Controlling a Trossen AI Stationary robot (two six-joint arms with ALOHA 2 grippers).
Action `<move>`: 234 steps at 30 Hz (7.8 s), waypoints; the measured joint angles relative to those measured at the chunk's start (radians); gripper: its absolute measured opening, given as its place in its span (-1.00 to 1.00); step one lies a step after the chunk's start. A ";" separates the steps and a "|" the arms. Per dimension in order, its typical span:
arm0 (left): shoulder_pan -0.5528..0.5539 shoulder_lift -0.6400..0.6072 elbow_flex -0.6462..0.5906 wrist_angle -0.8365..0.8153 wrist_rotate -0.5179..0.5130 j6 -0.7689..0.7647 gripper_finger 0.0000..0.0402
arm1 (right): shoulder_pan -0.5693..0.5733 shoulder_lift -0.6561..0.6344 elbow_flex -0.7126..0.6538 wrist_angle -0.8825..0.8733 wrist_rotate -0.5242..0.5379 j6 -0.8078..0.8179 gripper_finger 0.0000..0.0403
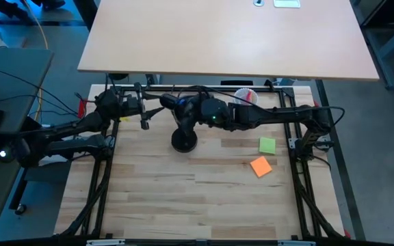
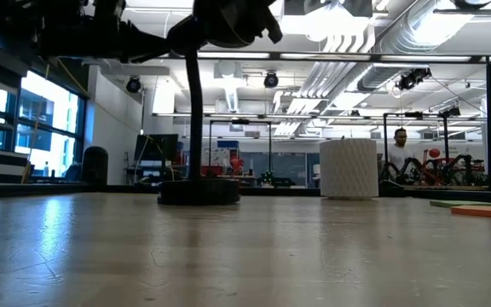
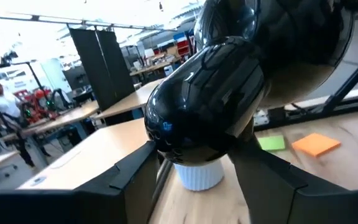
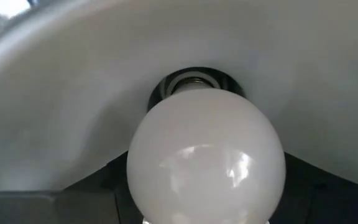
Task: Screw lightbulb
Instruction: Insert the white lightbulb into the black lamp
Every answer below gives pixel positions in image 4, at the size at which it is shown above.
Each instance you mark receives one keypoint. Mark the white frosted lightbulb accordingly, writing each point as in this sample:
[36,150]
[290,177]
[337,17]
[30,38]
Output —
[207,155]

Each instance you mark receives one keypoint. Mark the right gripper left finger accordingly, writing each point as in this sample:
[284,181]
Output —
[57,208]

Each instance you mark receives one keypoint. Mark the black desk lamp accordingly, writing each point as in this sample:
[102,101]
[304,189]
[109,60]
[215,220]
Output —
[73,93]

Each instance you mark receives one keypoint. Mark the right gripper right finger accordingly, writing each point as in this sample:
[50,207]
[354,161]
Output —
[328,202]

